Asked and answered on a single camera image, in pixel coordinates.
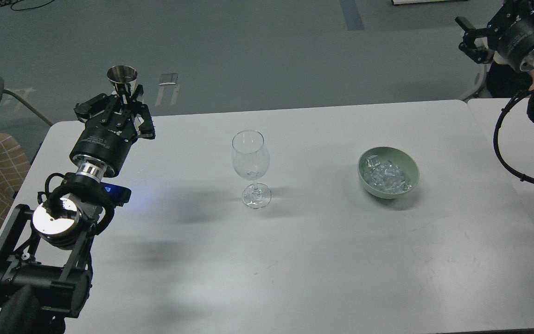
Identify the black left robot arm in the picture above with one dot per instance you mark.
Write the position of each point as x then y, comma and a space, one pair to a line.
46, 266

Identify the metal floor plate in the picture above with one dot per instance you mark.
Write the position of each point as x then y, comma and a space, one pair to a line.
168, 79

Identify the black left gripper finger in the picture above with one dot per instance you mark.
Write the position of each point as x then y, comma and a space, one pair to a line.
97, 109
141, 116

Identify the clear wine glass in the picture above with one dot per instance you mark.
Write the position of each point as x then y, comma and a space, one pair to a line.
251, 159

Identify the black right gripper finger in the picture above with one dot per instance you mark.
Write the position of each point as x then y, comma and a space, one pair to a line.
471, 32
481, 51

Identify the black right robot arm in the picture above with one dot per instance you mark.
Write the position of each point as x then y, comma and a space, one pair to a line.
519, 96

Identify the pile of ice cubes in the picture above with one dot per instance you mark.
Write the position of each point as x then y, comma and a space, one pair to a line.
386, 176

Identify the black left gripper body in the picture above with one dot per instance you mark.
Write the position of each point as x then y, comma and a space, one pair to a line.
108, 136

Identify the steel cocktail jigger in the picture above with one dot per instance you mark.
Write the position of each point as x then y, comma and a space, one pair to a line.
123, 79

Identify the green ceramic bowl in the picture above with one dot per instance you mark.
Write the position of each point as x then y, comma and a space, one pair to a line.
402, 159

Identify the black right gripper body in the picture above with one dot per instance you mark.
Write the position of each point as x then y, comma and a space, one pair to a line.
513, 34

